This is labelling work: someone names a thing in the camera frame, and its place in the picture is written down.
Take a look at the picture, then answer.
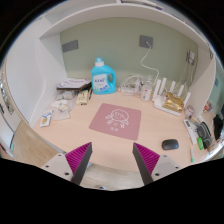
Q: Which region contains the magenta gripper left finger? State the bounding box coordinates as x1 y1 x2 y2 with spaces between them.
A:
65 142 92 185

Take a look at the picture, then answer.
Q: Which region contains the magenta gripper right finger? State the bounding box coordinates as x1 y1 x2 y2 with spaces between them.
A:
132 143 160 185

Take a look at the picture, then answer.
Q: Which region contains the black computer mouse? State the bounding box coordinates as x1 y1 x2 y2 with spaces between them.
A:
162 139 179 150

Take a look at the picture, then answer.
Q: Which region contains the pink mouse pad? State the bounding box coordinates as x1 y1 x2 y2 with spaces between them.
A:
89 103 141 141

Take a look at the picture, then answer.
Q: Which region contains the green white pen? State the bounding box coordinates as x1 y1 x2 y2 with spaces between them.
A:
190 147 194 163

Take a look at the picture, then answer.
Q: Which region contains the small snack packet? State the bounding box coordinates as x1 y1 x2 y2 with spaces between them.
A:
40 111 52 127

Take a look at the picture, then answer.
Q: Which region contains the white remote control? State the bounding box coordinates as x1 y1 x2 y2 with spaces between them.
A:
183 120 197 145

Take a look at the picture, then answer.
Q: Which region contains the green small tube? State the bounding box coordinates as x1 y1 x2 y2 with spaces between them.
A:
197 137 204 150

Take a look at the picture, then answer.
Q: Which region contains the clear plastic bag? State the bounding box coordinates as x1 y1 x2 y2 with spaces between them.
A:
50 91 76 120

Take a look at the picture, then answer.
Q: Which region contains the white wifi router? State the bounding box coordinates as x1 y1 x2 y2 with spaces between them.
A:
152 78 191 116

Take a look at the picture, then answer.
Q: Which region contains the small yellow box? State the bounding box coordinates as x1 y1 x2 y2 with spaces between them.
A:
76 90 89 105

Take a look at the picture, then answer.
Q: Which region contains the gold foil package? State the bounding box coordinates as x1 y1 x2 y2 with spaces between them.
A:
163 92 184 112

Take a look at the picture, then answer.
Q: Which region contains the small pink-lid jar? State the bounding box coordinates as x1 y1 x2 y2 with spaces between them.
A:
185 105 194 117

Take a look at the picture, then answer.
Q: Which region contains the black eyeglass case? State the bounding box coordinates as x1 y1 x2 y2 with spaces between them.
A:
197 122 212 149

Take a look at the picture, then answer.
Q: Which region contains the small white jar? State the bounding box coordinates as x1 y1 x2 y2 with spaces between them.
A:
141 85 152 102

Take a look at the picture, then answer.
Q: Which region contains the white power strip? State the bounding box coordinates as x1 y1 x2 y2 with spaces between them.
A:
120 86 139 95

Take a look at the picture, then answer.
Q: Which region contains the dark book stack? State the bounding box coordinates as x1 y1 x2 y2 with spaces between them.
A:
57 78 91 91

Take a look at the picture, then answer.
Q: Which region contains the blue detergent bottle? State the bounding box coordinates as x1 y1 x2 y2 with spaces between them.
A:
91 57 116 95

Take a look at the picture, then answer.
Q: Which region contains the white power cable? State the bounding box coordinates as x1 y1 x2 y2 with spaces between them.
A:
139 42 160 88

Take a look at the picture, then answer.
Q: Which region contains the grey wall socket left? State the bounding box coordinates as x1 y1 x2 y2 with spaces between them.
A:
62 40 78 53

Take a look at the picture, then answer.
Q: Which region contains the grey wall socket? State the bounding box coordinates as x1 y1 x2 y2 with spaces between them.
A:
139 35 153 48
62 40 78 53

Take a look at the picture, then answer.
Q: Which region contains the white wall charger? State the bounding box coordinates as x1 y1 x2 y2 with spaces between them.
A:
186 50 195 65

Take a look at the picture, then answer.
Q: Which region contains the grey wall socket right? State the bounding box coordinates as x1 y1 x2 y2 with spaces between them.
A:
139 35 153 48

